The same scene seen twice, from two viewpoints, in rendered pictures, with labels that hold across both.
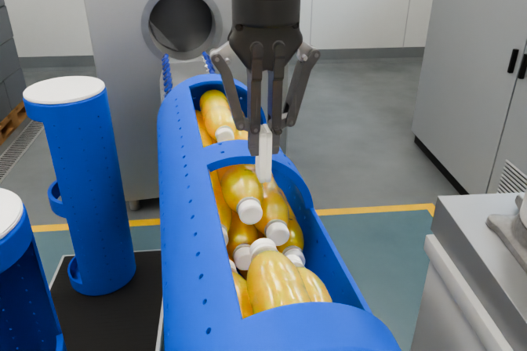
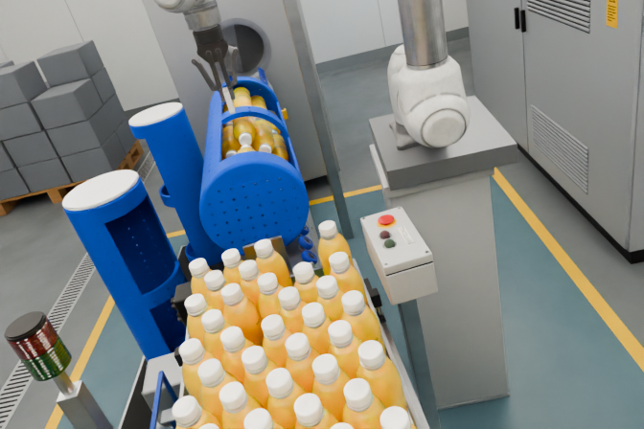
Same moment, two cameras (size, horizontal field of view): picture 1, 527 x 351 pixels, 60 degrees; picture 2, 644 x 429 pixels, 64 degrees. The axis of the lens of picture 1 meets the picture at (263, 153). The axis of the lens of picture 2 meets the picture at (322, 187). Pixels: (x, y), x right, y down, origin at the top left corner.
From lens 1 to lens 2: 0.94 m
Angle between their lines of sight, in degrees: 9
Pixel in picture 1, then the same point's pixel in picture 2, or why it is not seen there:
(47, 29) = (143, 80)
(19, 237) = (138, 190)
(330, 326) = (251, 156)
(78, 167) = (174, 167)
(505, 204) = not seen: hidden behind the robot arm
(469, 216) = (381, 125)
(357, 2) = not seen: outside the picture
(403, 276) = not seen: hidden behind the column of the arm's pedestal
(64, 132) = (160, 143)
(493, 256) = (383, 140)
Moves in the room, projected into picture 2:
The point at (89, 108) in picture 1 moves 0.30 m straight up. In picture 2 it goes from (173, 123) to (149, 64)
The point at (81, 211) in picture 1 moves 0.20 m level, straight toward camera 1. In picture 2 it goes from (184, 200) to (190, 215)
